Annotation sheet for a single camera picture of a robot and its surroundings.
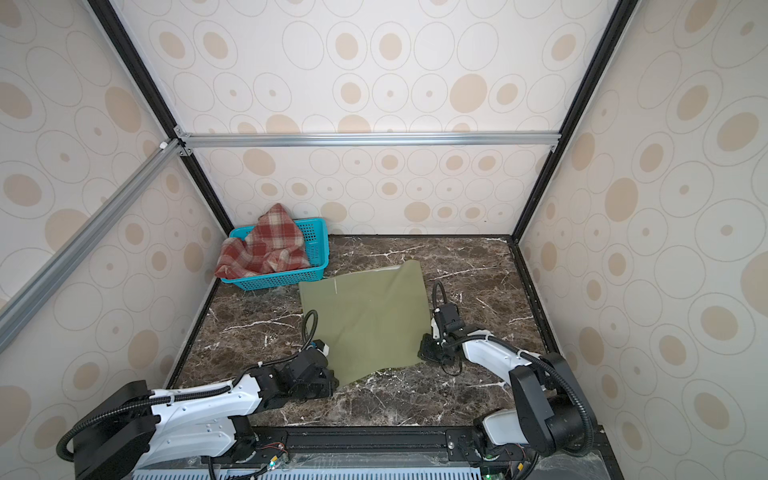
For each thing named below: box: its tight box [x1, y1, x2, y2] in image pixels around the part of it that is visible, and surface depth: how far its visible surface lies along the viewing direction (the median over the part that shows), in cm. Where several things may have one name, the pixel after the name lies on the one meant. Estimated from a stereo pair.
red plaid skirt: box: [214, 203, 311, 279], surface depth 111 cm
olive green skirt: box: [299, 260, 431, 390], surface depth 101 cm
